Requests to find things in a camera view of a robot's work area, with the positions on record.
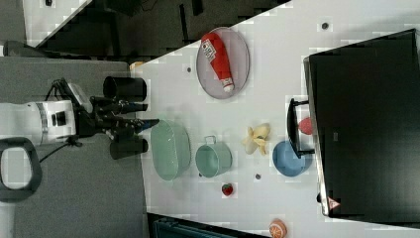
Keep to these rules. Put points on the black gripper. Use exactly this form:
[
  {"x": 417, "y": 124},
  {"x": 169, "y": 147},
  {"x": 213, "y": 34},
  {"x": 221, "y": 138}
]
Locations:
[{"x": 90, "y": 123}]

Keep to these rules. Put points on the yellow plush peeled banana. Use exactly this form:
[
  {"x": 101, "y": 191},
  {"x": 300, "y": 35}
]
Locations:
[{"x": 256, "y": 139}]

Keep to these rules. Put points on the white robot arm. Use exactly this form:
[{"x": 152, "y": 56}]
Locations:
[{"x": 27, "y": 126}]

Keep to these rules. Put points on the red toy near oven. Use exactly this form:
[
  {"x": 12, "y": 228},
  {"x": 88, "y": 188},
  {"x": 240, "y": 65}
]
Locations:
[{"x": 305, "y": 126}]

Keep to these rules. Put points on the black toaster oven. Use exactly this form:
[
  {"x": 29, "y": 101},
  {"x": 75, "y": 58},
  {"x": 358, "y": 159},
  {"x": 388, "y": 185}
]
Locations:
[{"x": 364, "y": 109}]

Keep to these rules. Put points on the green oval colander basket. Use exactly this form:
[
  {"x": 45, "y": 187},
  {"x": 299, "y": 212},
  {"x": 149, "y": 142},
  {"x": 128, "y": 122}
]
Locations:
[{"x": 170, "y": 149}]

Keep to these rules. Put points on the green metal cup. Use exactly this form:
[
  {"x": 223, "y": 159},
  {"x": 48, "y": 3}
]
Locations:
[{"x": 213, "y": 158}]

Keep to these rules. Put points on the red ketchup bottle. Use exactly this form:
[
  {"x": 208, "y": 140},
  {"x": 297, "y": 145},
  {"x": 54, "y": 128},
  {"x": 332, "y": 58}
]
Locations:
[{"x": 214, "y": 50}]

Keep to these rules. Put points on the teal crate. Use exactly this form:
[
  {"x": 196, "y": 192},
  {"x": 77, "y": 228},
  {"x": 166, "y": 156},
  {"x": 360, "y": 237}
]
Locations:
[{"x": 169, "y": 228}]

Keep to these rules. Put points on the red strawberry toy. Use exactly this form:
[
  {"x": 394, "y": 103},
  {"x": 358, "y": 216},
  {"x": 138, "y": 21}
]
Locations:
[{"x": 227, "y": 189}]

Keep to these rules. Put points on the grey round plate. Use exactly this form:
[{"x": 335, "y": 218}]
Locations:
[{"x": 239, "y": 59}]

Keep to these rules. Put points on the blue bowl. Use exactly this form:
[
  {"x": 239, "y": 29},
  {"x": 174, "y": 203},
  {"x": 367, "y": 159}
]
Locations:
[{"x": 286, "y": 161}]

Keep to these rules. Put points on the orange slice toy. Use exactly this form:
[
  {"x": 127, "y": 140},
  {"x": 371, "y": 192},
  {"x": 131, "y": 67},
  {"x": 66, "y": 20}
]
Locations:
[{"x": 277, "y": 229}]

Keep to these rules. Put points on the black cylinder post upper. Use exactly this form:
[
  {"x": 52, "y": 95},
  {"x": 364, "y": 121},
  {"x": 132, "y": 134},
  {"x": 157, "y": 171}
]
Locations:
[{"x": 126, "y": 88}]

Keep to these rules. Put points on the black cylinder post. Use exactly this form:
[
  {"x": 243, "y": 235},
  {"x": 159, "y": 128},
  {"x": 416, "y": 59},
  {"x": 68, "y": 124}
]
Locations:
[
  {"x": 132, "y": 147},
  {"x": 126, "y": 88}
]

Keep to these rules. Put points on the black cylinder post lower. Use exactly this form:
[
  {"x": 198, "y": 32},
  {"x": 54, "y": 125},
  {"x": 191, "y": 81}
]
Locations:
[{"x": 132, "y": 147}]

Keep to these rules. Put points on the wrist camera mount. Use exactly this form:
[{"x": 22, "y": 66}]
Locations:
[{"x": 77, "y": 94}]

